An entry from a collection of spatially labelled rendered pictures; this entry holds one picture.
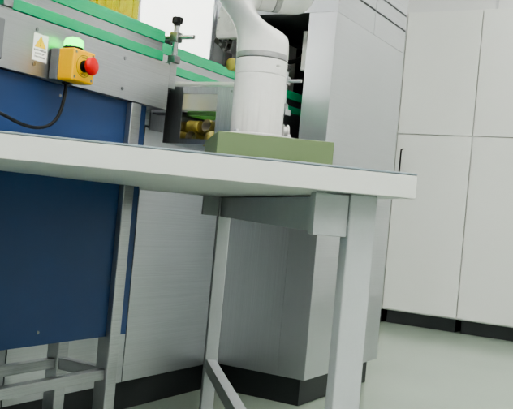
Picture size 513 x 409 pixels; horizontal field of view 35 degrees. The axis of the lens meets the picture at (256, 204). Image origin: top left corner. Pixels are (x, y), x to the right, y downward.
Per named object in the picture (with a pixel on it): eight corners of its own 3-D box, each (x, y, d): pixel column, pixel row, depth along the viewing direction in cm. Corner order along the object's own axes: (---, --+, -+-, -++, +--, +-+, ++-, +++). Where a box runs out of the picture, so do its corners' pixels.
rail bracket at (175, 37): (144, 64, 228) (148, 19, 228) (195, 64, 219) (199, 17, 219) (138, 62, 225) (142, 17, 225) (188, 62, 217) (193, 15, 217)
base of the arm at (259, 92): (282, 148, 201) (288, 73, 201) (307, 142, 183) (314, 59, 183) (206, 139, 196) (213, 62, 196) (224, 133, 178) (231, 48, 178)
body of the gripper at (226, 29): (215, -3, 224) (212, 38, 224) (246, -6, 218) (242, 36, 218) (230, 3, 230) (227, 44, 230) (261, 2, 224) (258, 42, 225)
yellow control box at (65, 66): (69, 87, 186) (72, 54, 186) (94, 87, 182) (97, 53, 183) (47, 81, 180) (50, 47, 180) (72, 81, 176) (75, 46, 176)
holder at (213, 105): (181, 148, 243) (186, 96, 243) (262, 152, 229) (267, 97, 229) (146, 141, 228) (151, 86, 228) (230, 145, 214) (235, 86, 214)
